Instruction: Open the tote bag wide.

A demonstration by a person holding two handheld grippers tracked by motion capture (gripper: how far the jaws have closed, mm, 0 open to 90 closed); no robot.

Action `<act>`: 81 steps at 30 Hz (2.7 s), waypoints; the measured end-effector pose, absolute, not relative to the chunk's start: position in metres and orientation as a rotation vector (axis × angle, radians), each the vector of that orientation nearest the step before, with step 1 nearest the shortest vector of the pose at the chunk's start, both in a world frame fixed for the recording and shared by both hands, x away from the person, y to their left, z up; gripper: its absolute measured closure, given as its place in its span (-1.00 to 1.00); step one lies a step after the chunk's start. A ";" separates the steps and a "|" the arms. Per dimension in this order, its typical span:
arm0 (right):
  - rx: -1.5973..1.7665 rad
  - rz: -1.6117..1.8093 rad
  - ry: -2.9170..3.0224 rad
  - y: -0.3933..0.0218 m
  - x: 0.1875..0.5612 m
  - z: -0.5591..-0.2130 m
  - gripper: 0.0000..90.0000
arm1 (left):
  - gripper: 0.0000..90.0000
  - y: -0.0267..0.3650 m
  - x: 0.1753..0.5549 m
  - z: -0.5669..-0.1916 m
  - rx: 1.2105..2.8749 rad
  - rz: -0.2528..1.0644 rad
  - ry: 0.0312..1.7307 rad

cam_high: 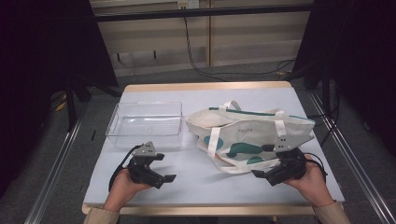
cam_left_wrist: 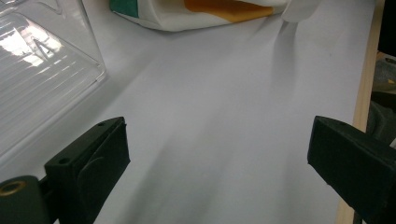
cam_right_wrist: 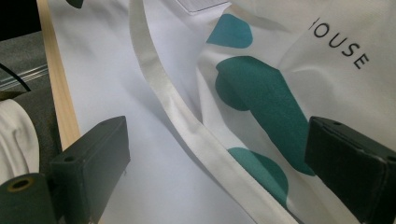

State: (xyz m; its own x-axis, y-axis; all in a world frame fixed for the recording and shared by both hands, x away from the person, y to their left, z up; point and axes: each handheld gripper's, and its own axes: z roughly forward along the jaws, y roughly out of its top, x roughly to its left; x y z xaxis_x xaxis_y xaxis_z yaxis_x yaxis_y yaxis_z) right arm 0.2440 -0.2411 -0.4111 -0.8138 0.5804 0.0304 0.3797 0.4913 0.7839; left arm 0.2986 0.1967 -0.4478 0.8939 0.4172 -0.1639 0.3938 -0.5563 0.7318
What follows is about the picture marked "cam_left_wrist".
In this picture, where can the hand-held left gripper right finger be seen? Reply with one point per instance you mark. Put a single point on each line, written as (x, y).
(355, 155)

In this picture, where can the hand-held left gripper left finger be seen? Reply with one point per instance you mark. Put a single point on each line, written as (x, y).
(90, 161)

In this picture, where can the clear plastic container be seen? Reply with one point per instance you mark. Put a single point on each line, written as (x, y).
(40, 71)

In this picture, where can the white tote bag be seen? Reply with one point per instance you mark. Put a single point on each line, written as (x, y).
(193, 14)

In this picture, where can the pale table cover sheet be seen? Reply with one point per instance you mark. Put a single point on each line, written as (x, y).
(218, 118)

